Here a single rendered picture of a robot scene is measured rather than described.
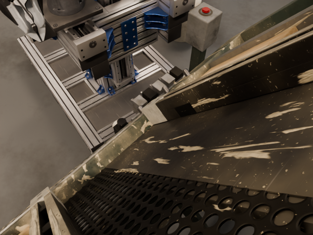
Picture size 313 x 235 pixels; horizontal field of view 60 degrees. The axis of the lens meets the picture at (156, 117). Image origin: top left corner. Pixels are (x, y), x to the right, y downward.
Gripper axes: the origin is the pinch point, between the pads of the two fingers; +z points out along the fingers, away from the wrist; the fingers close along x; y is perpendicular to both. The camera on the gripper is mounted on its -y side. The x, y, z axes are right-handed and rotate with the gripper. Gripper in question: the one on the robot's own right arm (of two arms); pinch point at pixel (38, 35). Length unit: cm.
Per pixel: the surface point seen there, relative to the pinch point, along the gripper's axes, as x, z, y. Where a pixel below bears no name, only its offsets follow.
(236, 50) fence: 60, 30, -1
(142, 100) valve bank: 31, 46, -32
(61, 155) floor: -12, 93, -106
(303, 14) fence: 63, 17, 22
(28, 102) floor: -13, 67, -157
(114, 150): 5.7, 43.8, -7.6
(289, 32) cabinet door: 59, 21, 20
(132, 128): 14.9, 41.5, -9.9
